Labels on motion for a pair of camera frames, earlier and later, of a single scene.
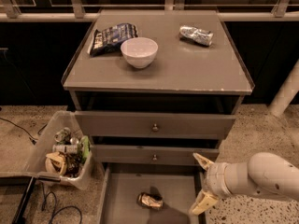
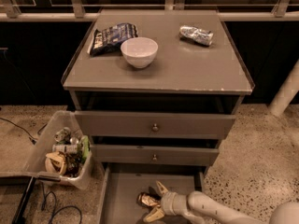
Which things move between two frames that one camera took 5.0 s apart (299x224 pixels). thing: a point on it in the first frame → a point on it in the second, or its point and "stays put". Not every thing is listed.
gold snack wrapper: x=149 y=201 stays put
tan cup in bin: x=55 y=162 stays put
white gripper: x=214 y=176 → x=168 y=203
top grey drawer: x=154 y=125 stays put
